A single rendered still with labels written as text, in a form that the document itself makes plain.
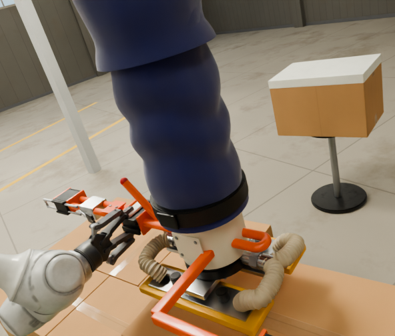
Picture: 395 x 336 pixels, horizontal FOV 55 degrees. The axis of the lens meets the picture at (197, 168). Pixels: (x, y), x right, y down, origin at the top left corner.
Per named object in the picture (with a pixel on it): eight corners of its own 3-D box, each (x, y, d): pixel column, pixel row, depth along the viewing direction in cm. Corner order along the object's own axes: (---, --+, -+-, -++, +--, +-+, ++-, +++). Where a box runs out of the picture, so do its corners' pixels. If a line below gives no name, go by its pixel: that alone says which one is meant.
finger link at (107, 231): (94, 245, 100) (91, 241, 99) (120, 214, 106) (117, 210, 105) (103, 247, 97) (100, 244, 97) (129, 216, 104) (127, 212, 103)
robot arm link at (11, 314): (73, 299, 95) (87, 288, 85) (18, 349, 85) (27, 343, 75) (44, 267, 95) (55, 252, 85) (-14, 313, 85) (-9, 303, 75)
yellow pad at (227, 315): (275, 303, 84) (271, 287, 82) (254, 339, 77) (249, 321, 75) (164, 267, 105) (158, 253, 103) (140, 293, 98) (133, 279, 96)
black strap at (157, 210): (265, 179, 89) (262, 163, 87) (212, 239, 73) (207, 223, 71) (191, 171, 103) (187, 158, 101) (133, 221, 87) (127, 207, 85)
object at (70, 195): (89, 201, 130) (83, 189, 128) (72, 213, 126) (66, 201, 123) (75, 199, 136) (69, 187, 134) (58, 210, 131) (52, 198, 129)
